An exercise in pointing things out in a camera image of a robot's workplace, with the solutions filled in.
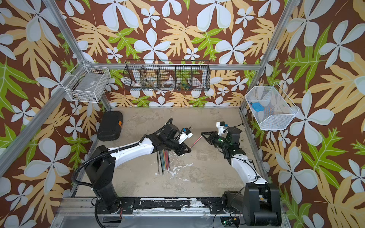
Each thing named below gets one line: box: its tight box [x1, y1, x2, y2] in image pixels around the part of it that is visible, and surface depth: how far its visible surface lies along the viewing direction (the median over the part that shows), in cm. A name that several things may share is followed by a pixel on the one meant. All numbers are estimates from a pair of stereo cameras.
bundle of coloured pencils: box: [156, 149, 171, 176], surface depth 91 cm
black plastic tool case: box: [96, 110, 124, 142], surface depth 101 cm
